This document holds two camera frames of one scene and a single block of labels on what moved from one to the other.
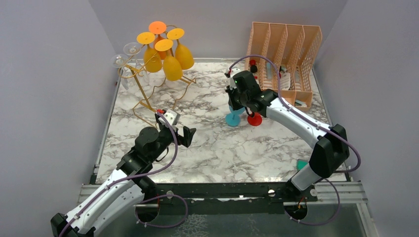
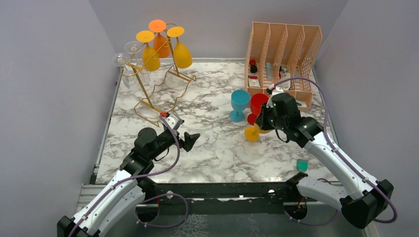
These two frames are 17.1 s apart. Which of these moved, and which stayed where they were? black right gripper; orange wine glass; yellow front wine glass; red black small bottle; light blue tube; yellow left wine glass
Moved: yellow front wine glass; black right gripper
Stayed: yellow left wine glass; red black small bottle; light blue tube; orange wine glass
